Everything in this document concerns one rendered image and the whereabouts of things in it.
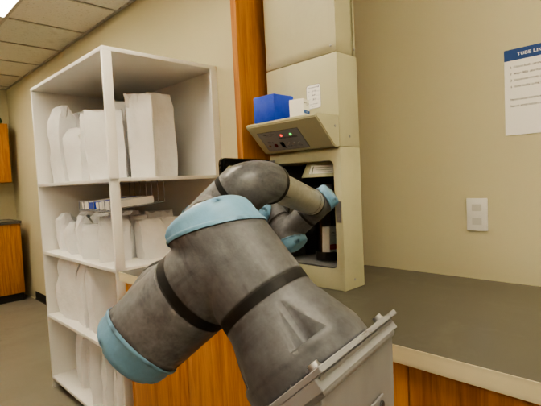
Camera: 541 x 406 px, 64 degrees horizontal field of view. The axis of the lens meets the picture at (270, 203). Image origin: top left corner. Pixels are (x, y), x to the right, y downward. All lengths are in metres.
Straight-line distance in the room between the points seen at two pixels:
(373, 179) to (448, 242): 0.39
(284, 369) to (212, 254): 0.14
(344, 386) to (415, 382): 0.65
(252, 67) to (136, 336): 1.29
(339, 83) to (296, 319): 1.08
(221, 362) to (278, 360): 1.13
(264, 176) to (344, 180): 0.55
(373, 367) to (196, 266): 0.22
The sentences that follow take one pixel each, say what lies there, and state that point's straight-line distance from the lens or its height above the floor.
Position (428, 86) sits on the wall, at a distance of 1.76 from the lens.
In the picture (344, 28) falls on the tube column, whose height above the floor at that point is 1.79.
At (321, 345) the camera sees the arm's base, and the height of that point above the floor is 1.15.
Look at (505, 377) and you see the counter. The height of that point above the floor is 0.93.
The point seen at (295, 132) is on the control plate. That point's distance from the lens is 1.43.
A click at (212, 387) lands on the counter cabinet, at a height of 0.60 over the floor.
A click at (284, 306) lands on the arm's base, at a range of 0.46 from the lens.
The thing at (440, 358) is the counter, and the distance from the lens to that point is 0.99.
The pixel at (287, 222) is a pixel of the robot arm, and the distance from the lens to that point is 1.28.
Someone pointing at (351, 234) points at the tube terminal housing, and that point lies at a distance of 1.45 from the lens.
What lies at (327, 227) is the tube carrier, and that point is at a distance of 1.54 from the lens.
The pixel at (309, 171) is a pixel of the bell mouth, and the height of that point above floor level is 1.34.
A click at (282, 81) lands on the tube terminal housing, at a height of 1.66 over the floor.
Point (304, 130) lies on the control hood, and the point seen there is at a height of 1.47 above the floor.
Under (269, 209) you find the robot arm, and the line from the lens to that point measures 1.30.
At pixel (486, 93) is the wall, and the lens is 1.67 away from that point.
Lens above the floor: 1.31
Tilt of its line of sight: 3 degrees down
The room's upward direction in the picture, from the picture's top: 3 degrees counter-clockwise
